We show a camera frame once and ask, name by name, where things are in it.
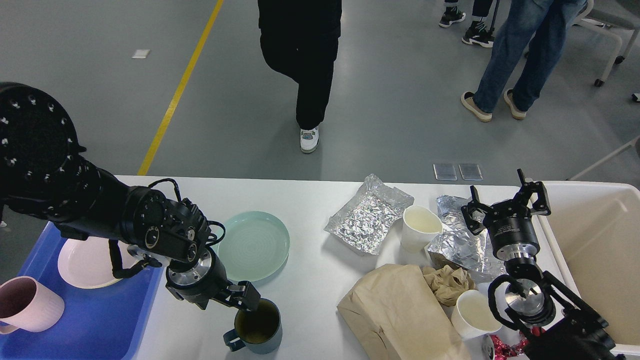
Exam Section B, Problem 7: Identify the blue plastic tray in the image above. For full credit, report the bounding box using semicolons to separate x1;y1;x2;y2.
0;223;164;360

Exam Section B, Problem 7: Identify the crumpled brown napkin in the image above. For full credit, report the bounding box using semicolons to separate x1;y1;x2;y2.
422;265;477;307

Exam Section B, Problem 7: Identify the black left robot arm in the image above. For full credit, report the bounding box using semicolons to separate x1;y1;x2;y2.
0;82;261;312

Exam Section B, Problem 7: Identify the brown paper bag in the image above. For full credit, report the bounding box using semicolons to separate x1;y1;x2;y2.
337;264;471;360

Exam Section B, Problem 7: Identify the red candy wrapper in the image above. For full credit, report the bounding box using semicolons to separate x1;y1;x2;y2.
482;332;530;360

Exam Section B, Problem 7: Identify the crumpled foil sheet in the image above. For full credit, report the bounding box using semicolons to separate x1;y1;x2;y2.
425;194;506;284
324;174;415;256

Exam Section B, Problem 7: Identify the white paper cup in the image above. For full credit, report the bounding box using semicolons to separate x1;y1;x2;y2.
400;204;443;253
450;289;502;341

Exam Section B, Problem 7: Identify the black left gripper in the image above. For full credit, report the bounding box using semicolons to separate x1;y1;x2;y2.
165;247;261;312

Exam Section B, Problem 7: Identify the white paper cup lower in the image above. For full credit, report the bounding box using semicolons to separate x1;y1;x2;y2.
450;289;502;341

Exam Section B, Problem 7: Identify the crumpled foil sheet right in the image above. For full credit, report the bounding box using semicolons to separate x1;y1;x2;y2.
425;194;506;284

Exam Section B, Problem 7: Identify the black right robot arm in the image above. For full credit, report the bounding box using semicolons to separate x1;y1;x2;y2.
461;170;626;360

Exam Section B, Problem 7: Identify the pink plate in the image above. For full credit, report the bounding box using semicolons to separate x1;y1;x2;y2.
57;236;119;289

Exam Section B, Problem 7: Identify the white office chair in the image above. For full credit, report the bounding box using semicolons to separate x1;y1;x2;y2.
574;0;640;87

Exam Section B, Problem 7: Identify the dark teal mug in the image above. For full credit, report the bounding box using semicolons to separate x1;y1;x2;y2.
222;298;282;354

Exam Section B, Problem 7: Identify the person in black trousers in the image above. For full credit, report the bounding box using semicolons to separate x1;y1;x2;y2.
257;0;342;154

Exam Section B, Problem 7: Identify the mint green plate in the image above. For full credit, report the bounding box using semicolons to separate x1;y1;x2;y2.
213;210;290;282

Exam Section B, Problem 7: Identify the pink mug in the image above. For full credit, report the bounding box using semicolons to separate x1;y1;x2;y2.
0;276;66;335

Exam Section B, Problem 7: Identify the person in blue jeans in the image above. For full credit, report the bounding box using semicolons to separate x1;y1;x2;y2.
461;0;586;122

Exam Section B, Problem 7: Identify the white paper cup upper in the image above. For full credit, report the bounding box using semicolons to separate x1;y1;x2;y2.
400;204;443;253

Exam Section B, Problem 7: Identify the beige plastic bin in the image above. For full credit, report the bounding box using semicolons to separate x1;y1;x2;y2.
542;181;640;356

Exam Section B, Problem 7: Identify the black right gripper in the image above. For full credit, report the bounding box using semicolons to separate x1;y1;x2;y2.
461;168;551;261

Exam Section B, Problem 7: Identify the crumpled foil sheet left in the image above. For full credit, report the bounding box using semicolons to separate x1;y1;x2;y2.
324;174;415;256

